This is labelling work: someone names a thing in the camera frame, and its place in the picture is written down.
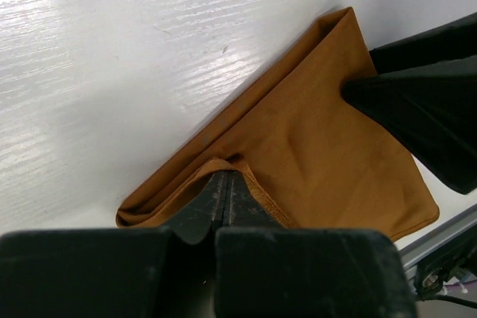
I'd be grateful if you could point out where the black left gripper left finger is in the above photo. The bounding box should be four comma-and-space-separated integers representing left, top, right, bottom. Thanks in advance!
1, 172, 227, 317

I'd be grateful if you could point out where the orange brown cloth napkin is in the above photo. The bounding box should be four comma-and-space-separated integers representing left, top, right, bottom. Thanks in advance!
116, 7, 440, 241

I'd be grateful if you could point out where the aluminium table frame rail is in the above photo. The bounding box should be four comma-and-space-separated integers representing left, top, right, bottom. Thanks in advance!
399, 206, 476, 291

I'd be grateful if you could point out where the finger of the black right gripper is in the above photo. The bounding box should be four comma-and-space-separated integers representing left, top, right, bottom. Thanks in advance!
341, 60, 476, 194
370, 13, 476, 74

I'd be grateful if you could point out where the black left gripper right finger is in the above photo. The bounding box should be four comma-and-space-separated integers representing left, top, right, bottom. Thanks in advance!
215, 174, 417, 317

